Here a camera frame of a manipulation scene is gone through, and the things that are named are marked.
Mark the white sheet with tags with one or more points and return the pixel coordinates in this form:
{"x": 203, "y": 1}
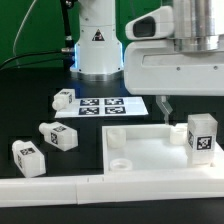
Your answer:
{"x": 104, "y": 107}

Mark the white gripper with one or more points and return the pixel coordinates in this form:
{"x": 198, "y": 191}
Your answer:
{"x": 155, "y": 68}

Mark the white square tabletop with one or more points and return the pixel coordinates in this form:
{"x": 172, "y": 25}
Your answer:
{"x": 147, "y": 148}

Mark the white L-shaped obstacle fence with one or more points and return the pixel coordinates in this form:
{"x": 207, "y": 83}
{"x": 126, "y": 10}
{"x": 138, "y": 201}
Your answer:
{"x": 108, "y": 188}

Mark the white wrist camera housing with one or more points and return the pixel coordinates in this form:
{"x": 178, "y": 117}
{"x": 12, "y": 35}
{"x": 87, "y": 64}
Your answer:
{"x": 157, "y": 24}

